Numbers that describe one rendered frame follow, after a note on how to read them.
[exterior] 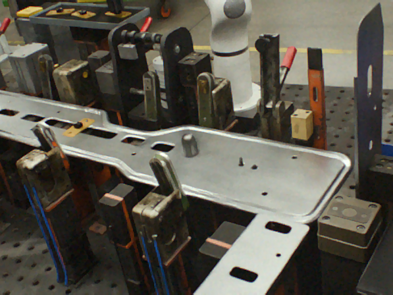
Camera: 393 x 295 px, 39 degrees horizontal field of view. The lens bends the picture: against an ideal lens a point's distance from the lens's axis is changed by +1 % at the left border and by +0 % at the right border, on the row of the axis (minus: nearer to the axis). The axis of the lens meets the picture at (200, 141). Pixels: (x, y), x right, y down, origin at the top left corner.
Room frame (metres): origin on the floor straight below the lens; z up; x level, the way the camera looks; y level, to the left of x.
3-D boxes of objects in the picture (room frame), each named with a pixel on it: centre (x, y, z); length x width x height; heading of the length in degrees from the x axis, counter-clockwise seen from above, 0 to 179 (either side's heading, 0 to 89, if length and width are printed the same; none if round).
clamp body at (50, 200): (1.05, 0.35, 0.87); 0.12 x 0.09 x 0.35; 142
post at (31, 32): (1.79, 0.47, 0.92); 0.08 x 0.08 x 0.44; 52
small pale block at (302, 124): (0.98, -0.21, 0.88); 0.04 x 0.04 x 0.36; 52
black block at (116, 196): (0.92, 0.18, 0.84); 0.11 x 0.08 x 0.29; 142
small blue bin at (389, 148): (1.17, -0.48, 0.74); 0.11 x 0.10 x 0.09; 52
